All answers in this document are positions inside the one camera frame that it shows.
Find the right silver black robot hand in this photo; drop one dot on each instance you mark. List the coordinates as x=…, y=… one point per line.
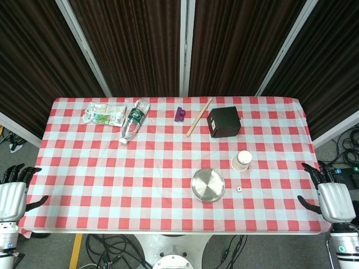
x=335, y=201

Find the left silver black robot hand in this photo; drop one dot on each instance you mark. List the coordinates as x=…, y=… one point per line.
x=12, y=200

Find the white paper cup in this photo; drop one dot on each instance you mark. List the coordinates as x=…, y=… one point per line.
x=241, y=162

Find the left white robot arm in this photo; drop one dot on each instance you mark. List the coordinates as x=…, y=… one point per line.
x=8, y=241

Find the black power strip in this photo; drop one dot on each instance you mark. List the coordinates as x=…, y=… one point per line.
x=343, y=171

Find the red white checkered tablecloth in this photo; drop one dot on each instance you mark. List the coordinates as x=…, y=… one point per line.
x=112, y=182

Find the crumpled plastic snack packet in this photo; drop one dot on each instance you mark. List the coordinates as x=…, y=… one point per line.
x=105, y=114

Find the round steel plate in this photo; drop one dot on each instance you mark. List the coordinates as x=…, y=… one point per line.
x=208, y=185

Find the dark brown curtain panel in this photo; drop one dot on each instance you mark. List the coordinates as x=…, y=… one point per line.
x=238, y=47
x=33, y=70
x=331, y=70
x=134, y=47

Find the black cardboard box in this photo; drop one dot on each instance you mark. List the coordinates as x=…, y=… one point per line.
x=225, y=122

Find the clear plastic water bottle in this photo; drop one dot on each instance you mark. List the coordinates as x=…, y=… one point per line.
x=134, y=119

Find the wooden stick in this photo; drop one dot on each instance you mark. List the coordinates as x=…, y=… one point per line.
x=198, y=118

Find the purple plastic block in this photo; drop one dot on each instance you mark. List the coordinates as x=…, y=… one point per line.
x=180, y=115

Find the grey metal partition post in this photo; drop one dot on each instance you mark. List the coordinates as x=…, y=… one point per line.
x=336, y=131
x=85, y=47
x=286, y=47
x=186, y=47
x=16, y=128

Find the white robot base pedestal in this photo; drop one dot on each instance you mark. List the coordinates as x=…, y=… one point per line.
x=171, y=241

